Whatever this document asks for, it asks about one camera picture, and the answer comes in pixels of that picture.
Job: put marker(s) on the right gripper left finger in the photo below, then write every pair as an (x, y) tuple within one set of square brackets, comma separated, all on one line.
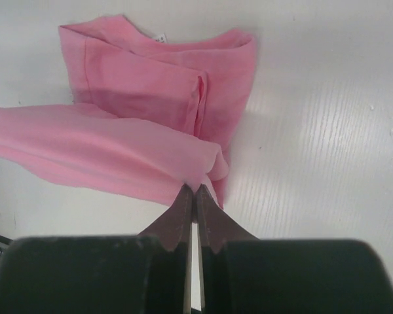
[(145, 273)]

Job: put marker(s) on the pink t shirt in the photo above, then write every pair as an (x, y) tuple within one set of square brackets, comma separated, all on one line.
[(147, 117)]

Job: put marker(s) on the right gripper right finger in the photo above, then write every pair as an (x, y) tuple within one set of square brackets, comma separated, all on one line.
[(243, 274)]

